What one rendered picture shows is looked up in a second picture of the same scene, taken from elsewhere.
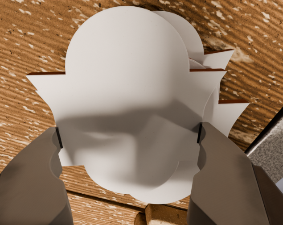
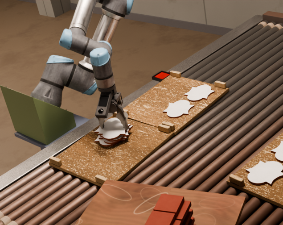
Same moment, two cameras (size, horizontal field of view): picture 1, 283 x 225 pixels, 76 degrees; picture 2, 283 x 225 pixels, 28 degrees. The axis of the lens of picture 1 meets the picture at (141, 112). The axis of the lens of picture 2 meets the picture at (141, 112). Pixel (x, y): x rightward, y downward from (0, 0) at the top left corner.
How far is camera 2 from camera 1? 2.26 m
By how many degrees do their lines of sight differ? 34
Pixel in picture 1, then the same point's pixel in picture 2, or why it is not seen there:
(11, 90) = (139, 139)
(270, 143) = (85, 131)
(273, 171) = (85, 126)
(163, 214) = not seen: hidden behind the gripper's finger
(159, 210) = not seen: hidden behind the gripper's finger
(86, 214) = (141, 116)
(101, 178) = not seen: hidden behind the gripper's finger
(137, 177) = (116, 122)
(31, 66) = (133, 143)
